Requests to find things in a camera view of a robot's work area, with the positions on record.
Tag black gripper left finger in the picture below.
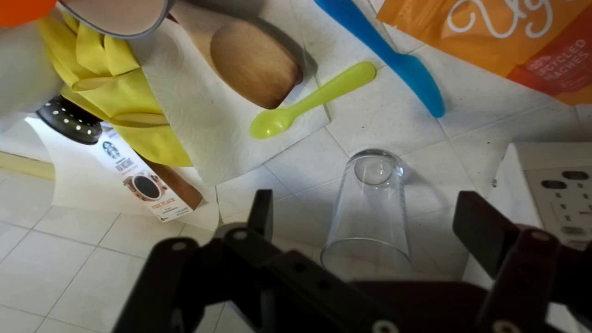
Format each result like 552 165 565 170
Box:
113 189 383 333

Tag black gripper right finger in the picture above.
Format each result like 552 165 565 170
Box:
454 190 592 333

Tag yellow spoon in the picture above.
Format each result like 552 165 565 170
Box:
250 61 378 139

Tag orange spoon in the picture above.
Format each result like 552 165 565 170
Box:
0 0 58 28

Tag white microwave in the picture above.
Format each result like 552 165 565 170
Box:
492 142 592 250

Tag coffee carton box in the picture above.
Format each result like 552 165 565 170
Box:
93 126 204 222

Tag clear drinking glass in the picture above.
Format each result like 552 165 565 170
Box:
320 148 415 279

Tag wooden spatula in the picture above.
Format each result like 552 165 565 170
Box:
167 0 307 111

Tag orange paper bag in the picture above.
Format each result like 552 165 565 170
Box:
378 0 592 105

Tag blue plastic knife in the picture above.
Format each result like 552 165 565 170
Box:
313 0 446 118

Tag black perforated shaker lid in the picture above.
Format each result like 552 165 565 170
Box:
35 96 102 144

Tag yellow rubber glove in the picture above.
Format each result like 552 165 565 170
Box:
39 13 191 166

